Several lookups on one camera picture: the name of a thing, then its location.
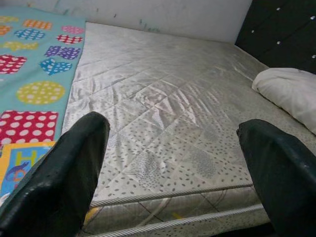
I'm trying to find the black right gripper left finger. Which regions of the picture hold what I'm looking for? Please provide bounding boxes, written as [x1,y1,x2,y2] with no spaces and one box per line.
[0,111,111,237]

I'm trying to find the teal patchwork dotted blanket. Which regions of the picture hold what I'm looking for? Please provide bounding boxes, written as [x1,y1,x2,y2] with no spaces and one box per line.
[0,6,86,149]

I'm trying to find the black tufted headboard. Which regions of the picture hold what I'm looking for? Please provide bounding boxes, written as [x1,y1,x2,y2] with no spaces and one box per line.
[234,0,316,75]

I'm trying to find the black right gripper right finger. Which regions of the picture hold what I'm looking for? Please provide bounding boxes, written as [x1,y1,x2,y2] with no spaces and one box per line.
[236,119,316,237]

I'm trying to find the quilted white mattress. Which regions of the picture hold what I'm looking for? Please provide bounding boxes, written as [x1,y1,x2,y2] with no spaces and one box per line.
[61,22,316,237]

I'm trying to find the white printed pillow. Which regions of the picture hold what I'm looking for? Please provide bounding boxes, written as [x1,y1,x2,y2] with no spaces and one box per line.
[251,68,316,136]

